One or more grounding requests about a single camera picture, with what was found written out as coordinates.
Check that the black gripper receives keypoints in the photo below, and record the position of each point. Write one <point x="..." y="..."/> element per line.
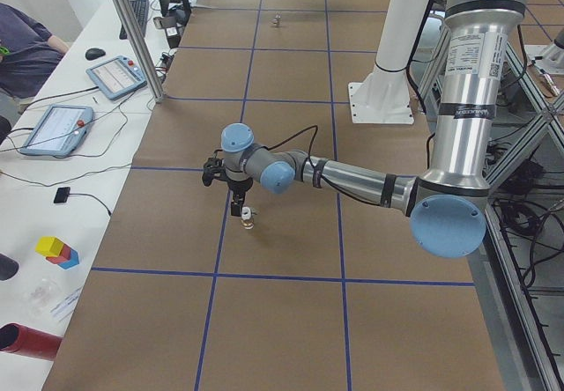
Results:
<point x="240" y="185"/>

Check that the white brass PPR pipe fitting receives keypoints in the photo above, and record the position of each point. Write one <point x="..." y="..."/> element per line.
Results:
<point x="247" y="218"/>

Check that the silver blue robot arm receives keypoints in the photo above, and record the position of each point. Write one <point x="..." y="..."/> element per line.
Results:
<point x="446" y="203"/>

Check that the chrome angle valve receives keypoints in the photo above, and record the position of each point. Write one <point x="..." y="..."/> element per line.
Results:
<point x="276" y="20"/>

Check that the brown paper table cover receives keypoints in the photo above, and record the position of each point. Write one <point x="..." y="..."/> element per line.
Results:
<point x="324" y="293"/>

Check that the far blue teach pendant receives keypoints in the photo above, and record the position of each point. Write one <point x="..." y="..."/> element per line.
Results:
<point x="117" y="77"/>

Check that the blue teach pendant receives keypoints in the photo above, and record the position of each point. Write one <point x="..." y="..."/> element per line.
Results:
<point x="117" y="77"/>
<point x="60" y="130"/>

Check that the blue wooden block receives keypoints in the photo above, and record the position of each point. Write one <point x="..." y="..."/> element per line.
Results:
<point x="72" y="262"/>

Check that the small black puck device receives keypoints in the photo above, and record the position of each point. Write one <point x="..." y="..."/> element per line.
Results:
<point x="62" y="195"/>

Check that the red wooden block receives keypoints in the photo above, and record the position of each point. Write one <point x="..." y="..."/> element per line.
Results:
<point x="63" y="257"/>

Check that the near blue teach pendant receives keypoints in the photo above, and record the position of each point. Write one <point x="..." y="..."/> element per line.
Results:
<point x="60" y="130"/>

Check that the yellow wooden block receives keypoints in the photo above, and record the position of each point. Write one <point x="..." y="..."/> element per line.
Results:
<point x="49" y="246"/>

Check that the black computer mouse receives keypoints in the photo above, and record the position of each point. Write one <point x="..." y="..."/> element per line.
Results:
<point x="94" y="53"/>

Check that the black keyboard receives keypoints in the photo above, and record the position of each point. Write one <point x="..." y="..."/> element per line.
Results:
<point x="140" y="9"/>

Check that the seated person in blue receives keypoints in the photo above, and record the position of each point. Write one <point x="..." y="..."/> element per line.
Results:
<point x="33" y="53"/>

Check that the red cylinder tube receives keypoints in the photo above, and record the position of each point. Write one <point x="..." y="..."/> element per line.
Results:
<point x="29" y="342"/>

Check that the wrist black camera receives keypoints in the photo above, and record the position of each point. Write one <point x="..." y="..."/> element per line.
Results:
<point x="213" y="170"/>

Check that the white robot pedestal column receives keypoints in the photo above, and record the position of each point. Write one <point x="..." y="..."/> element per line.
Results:
<point x="384" y="97"/>

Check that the aluminium frame post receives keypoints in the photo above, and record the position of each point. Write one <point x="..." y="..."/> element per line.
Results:
<point x="140" y="49"/>

